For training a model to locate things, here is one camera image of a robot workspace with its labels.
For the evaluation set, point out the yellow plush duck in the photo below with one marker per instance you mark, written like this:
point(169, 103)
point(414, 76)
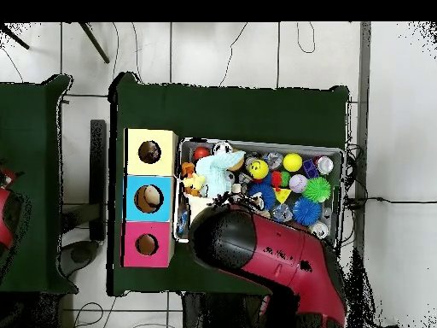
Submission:
point(195, 181)

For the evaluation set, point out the cream muslin cloth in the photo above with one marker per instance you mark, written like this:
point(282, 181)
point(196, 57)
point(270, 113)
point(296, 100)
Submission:
point(198, 208)

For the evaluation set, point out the colourful dotted cloth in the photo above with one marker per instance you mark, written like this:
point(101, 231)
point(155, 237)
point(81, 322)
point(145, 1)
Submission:
point(149, 152)

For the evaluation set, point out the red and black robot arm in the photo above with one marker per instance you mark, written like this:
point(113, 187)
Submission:
point(290, 253)

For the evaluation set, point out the wooden box with three holes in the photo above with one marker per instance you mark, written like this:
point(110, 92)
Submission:
point(160, 201)

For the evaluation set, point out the light blue muslin cloth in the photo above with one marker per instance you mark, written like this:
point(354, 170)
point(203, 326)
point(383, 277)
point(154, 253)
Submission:
point(215, 171)

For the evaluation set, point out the red ball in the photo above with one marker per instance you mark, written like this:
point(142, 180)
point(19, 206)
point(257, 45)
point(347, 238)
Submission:
point(201, 153)

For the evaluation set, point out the yellow smiley face ball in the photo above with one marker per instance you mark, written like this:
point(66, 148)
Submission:
point(258, 169)

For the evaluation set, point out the blue spiky rubber ball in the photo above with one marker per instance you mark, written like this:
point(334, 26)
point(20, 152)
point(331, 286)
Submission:
point(269, 194)

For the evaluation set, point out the dark green table cloth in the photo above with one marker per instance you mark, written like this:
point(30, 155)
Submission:
point(34, 136)
point(239, 112)

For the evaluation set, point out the plain yellow ball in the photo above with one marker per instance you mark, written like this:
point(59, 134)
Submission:
point(292, 162)

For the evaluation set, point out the green spiky rubber ball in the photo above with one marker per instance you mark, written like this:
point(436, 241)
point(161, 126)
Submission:
point(316, 189)

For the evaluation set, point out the black tripod leg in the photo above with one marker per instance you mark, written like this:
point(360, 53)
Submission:
point(15, 37)
point(94, 42)

